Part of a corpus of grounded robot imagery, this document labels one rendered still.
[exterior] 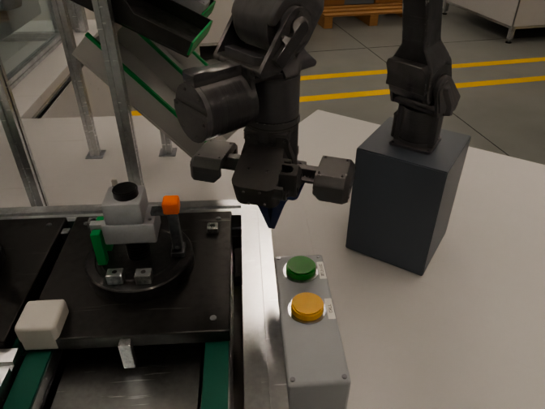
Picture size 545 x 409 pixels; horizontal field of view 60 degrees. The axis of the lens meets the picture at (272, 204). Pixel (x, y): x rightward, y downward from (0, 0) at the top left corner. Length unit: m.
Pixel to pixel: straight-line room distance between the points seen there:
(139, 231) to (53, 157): 0.65
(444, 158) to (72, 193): 0.73
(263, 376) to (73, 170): 0.75
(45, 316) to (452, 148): 0.61
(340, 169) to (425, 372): 0.31
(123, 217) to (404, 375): 0.42
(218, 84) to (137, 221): 0.22
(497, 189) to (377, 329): 0.50
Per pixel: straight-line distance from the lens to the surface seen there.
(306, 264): 0.64
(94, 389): 0.62
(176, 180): 1.05
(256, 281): 0.64
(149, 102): 0.78
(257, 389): 0.53
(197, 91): 0.43
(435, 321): 0.76
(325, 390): 0.55
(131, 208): 0.58
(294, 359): 0.55
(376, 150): 0.74
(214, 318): 0.58
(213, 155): 0.55
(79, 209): 0.82
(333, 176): 0.51
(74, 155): 1.22
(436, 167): 0.72
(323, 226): 0.90
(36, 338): 0.61
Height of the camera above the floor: 1.40
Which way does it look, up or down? 35 degrees down
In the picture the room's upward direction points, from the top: straight up
